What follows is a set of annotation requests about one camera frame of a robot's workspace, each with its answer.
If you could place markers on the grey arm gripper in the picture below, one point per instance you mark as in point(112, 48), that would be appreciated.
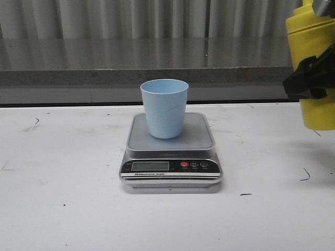
point(315, 74)

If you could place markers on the yellow squeeze bottle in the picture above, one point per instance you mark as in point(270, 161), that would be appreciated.
point(310, 33)

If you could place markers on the light blue plastic cup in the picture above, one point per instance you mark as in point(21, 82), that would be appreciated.
point(164, 103)

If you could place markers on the silver digital kitchen scale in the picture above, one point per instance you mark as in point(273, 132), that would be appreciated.
point(188, 161)

